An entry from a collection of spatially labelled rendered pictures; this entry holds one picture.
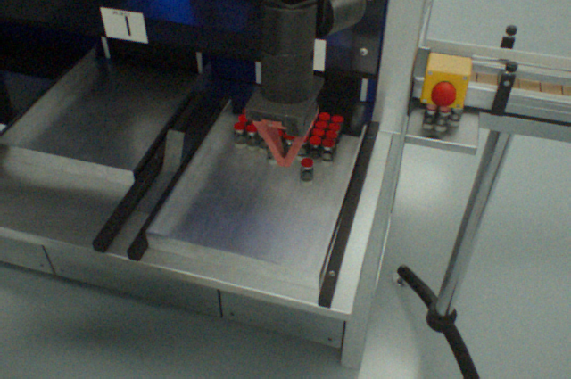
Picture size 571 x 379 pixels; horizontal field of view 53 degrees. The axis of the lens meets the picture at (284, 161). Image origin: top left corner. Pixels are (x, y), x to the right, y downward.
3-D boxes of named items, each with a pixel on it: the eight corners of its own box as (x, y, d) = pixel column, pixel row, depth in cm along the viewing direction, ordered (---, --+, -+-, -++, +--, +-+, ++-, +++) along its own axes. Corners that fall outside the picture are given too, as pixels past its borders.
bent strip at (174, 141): (172, 154, 101) (168, 128, 97) (188, 158, 100) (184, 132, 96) (136, 211, 91) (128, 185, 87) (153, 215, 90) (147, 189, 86)
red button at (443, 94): (430, 94, 98) (434, 75, 95) (454, 98, 97) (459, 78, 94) (428, 107, 95) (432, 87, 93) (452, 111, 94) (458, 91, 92)
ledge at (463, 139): (412, 100, 116) (414, 92, 115) (478, 111, 113) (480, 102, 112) (403, 143, 106) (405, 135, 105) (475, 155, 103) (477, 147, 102)
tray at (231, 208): (230, 114, 109) (229, 99, 107) (365, 139, 104) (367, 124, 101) (149, 247, 85) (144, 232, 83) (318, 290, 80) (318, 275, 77)
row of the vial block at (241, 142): (237, 140, 103) (235, 120, 100) (335, 160, 100) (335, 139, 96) (233, 148, 102) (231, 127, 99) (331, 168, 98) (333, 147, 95)
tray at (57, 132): (100, 57, 124) (96, 43, 122) (211, 76, 119) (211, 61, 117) (1, 157, 100) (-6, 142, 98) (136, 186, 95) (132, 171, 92)
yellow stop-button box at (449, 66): (423, 80, 104) (430, 45, 99) (464, 86, 102) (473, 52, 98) (418, 104, 99) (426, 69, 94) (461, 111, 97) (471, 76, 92)
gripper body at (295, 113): (324, 91, 68) (328, 32, 64) (302, 134, 60) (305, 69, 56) (271, 83, 70) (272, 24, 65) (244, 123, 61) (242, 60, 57)
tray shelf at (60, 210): (81, 61, 127) (79, 53, 125) (398, 115, 112) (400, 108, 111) (-77, 216, 93) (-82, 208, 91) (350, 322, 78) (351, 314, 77)
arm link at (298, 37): (249, -11, 57) (292, 4, 54) (294, -24, 61) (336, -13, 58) (250, 54, 61) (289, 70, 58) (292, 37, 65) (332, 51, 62)
